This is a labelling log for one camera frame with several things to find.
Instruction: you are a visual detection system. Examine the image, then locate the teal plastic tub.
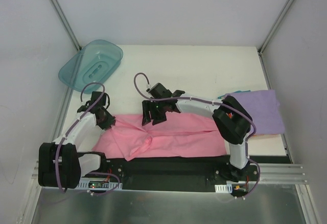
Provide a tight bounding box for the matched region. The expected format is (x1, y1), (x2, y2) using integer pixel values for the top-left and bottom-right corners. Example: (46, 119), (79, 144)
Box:
(58, 39), (123, 94)

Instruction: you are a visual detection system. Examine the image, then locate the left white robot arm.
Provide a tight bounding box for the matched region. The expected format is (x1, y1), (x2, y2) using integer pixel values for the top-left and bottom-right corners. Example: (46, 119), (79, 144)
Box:
(38, 91), (115, 191)

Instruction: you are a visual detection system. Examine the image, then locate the aluminium frame post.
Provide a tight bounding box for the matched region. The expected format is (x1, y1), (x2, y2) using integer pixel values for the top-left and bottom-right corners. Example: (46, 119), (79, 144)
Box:
(50, 0), (82, 51)
(258, 0), (296, 56)

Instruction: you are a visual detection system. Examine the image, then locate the right white cable duct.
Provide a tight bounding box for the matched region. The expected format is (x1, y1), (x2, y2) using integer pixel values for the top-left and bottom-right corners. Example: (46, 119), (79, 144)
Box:
(215, 184), (232, 194)

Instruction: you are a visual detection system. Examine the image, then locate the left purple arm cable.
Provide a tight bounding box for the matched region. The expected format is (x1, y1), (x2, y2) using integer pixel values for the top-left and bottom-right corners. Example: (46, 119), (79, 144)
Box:
(55, 82), (121, 194)

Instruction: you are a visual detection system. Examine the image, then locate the purple folded t shirt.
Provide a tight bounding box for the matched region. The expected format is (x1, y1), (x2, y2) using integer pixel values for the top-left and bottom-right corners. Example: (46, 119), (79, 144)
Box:
(225, 89), (285, 136)

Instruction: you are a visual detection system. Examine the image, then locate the right aluminium frame post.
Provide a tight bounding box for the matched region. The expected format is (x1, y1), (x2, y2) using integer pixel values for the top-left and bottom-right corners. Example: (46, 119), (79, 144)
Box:
(258, 0), (296, 56)

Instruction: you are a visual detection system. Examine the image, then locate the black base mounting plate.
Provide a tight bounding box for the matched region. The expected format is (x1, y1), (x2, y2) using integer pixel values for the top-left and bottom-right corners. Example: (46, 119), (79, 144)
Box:
(76, 154), (292, 193)

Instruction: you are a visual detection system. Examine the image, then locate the left white cable duct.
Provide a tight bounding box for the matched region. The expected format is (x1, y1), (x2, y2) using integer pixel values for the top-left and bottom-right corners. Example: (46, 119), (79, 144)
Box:
(75, 180), (123, 191)

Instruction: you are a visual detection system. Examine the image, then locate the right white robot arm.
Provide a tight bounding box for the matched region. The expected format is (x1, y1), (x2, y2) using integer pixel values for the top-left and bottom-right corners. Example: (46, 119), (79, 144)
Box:
(142, 83), (253, 182)

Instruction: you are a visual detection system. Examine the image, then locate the white cable duct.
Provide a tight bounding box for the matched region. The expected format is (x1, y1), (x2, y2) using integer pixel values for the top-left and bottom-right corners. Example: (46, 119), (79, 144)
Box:
(75, 180), (123, 191)
(215, 184), (232, 194)

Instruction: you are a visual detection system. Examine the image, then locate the pink t shirt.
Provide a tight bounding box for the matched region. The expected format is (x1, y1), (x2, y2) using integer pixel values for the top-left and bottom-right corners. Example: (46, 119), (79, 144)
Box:
(93, 113), (226, 161)

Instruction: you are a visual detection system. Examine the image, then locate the front aluminium frame rail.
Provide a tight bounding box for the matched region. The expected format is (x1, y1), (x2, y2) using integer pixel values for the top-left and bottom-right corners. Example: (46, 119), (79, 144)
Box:
(259, 164), (309, 185)

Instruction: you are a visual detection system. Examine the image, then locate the teal folded t shirt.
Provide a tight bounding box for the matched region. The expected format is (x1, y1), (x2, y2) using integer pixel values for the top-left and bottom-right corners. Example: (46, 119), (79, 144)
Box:
(217, 90), (250, 99)

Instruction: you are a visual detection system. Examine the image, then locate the left aluminium frame post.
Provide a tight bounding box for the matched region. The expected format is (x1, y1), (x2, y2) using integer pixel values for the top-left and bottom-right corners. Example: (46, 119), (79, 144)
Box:
(50, 0), (82, 51)

